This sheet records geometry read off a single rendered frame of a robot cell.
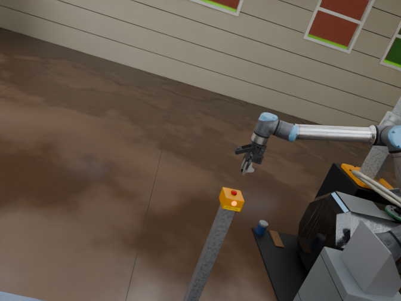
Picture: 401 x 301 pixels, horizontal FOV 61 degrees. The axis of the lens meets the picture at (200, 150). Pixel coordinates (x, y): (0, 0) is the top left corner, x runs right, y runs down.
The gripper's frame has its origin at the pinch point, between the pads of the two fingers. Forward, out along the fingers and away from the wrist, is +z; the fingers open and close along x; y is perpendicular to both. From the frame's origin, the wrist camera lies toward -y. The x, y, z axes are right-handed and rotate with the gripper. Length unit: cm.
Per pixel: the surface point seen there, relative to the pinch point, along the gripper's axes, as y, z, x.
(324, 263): 71, 44, -13
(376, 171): 208, 31, 143
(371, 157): 202, 20, 154
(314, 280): 72, 60, -12
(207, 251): -3, 58, -4
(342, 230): 126, 57, 50
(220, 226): -1.2, 37.0, -4.2
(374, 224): 155, 47, 53
